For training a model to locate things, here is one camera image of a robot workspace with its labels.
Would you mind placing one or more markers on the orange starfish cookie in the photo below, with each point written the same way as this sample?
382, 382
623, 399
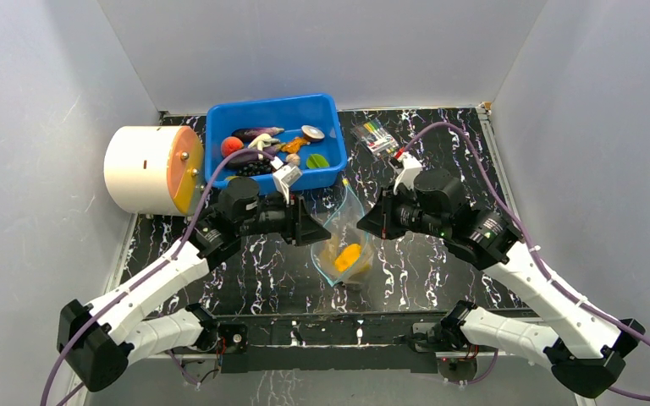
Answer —
293, 146

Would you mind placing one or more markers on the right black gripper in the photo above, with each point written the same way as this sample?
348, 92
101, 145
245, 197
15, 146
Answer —
388, 213

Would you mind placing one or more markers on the round white brown slice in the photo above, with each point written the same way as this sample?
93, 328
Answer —
312, 134

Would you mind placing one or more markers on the white garlic mushroom toy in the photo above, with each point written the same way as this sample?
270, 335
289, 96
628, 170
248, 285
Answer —
263, 141

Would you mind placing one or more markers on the yellow bell pepper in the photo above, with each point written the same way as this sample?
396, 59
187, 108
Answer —
347, 257

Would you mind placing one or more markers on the blue plastic bin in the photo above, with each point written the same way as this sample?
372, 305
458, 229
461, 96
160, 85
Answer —
289, 113

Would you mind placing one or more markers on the purple eggplant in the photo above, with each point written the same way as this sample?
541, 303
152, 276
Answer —
241, 158

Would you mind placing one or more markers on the small beige mushroom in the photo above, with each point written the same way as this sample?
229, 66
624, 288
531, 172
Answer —
293, 159

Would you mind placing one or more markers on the green leaf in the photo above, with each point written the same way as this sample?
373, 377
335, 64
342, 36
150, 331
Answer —
317, 161

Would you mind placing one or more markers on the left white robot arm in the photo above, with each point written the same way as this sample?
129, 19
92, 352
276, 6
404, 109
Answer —
99, 340

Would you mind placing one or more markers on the clear zip top bag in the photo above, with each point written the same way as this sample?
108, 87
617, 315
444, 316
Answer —
342, 225

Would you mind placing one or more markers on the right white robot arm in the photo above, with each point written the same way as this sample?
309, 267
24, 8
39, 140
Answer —
584, 352

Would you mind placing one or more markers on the orange peach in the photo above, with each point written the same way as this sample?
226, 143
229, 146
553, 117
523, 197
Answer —
230, 145

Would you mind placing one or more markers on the black grape bunch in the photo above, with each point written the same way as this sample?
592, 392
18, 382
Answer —
255, 168

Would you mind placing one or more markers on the pack of coloured markers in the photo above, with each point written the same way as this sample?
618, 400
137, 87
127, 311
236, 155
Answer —
376, 138

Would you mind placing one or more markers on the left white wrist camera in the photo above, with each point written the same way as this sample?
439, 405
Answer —
284, 176

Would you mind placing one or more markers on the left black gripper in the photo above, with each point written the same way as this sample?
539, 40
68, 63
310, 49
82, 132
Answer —
308, 231

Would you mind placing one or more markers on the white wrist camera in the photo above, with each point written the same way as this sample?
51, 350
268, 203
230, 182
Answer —
407, 168
284, 176

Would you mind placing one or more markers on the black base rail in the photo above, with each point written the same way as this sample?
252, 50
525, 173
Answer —
338, 341

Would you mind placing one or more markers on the white cylinder container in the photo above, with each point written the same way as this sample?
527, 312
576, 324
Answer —
154, 170

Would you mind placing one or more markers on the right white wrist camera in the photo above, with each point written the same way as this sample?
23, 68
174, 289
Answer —
407, 168

